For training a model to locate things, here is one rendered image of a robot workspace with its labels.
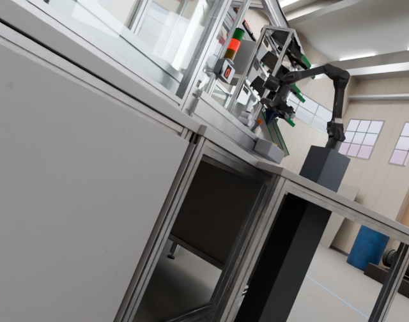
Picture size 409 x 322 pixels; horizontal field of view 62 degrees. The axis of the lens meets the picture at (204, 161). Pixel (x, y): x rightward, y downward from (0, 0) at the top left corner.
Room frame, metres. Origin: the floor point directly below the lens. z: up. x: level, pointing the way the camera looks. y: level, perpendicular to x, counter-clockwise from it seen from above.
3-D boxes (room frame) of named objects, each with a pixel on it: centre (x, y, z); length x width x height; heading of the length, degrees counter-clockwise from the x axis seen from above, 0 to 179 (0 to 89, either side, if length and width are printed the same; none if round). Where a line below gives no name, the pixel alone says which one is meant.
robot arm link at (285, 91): (1.66, -0.22, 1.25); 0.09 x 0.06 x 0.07; 91
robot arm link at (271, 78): (1.66, -0.18, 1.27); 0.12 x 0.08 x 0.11; 91
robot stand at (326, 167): (1.67, -0.55, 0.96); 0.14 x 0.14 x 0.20; 25
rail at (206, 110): (1.41, -0.11, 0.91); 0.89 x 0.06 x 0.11; 151
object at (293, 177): (1.71, -0.53, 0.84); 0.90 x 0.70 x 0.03; 115
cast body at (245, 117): (1.73, -0.10, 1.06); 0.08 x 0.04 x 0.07; 61
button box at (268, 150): (1.55, -0.26, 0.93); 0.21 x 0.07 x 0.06; 151
